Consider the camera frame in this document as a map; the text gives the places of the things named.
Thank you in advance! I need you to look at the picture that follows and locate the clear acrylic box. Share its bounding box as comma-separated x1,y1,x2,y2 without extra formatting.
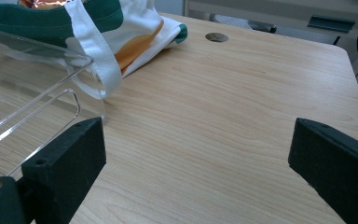
0,25,106,179

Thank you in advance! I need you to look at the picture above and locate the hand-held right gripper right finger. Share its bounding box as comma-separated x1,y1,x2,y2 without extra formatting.
287,117,358,224

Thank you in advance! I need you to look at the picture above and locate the white green orange cloth bag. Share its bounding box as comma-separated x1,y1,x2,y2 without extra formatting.
0,0,188,101

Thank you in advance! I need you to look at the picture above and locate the dark grey bracket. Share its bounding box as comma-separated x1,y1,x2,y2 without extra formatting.
307,15,356,35

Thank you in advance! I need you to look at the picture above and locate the orange snack packet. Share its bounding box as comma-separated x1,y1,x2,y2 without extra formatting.
18,0,76,10

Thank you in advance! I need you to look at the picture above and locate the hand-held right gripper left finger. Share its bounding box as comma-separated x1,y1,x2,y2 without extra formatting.
21,117,107,224

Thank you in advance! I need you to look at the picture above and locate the round grey cable grommet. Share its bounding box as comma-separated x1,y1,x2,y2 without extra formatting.
204,32,230,43

